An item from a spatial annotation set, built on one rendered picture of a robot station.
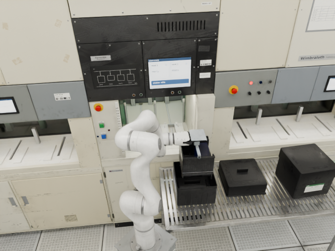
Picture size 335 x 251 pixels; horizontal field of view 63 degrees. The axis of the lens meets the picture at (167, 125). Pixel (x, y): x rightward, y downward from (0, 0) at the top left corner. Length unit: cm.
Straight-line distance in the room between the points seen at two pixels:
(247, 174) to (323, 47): 102
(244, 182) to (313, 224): 123
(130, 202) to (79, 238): 146
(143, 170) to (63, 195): 134
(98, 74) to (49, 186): 111
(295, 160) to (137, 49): 132
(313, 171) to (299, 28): 94
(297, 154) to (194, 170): 79
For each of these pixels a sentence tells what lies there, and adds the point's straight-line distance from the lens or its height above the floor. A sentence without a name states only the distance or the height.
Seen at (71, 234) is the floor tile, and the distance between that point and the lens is 297.
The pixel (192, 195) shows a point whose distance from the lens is 195.
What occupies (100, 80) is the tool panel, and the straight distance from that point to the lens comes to 189.
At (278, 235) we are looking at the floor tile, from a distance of 296.
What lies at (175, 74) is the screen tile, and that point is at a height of 157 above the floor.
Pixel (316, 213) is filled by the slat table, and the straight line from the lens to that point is 219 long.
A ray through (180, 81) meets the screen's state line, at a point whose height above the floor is 151.
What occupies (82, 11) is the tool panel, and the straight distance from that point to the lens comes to 177.
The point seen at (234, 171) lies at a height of 86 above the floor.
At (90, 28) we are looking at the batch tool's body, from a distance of 179.
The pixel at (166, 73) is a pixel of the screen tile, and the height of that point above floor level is 157.
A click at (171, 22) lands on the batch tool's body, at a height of 190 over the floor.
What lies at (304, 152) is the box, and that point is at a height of 101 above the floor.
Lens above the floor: 231
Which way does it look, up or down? 34 degrees down
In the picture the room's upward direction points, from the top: 2 degrees counter-clockwise
